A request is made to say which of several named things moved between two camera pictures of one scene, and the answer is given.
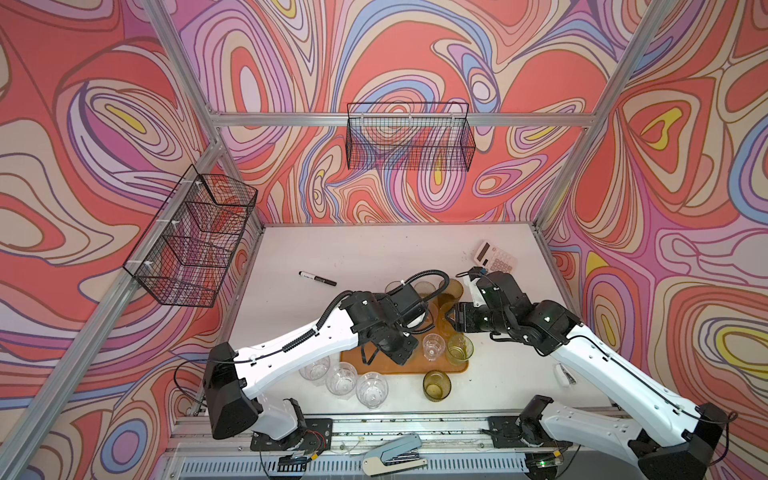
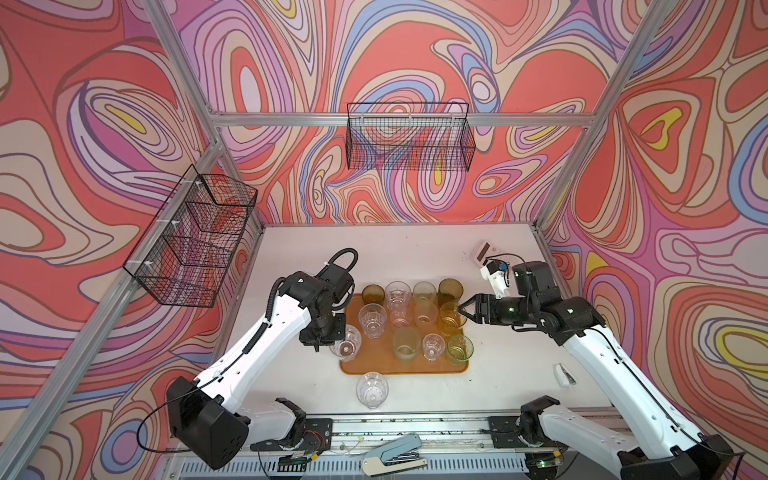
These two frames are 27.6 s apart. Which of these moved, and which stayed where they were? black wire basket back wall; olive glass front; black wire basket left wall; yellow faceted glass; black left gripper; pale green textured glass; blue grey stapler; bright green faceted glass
Moved: black left gripper; olive glass front
Stayed: pale green textured glass; black wire basket left wall; blue grey stapler; black wire basket back wall; yellow faceted glass; bright green faceted glass
